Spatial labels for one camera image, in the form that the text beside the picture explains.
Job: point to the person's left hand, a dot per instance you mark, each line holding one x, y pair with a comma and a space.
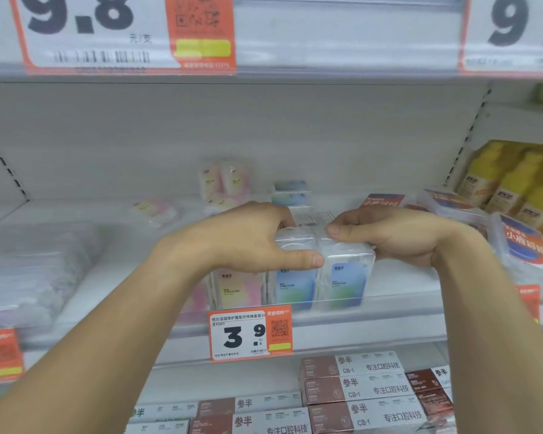
240, 244

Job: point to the person's right hand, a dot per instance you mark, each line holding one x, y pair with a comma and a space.
407, 235

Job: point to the teal label small box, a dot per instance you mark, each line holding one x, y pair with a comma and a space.
294, 289
344, 280

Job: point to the pile of red small boxes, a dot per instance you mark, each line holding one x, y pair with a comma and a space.
520, 248

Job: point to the person's right forearm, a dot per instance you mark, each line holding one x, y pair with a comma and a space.
493, 348

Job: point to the person's left forearm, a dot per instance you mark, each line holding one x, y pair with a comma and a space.
95, 348

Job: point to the green white toothpaste box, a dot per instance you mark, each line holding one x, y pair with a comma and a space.
158, 428
163, 411

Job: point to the row of yellow detergent bottles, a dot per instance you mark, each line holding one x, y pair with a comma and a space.
511, 189

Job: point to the stack of maroon toothpaste boxes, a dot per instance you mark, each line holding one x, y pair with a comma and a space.
326, 388

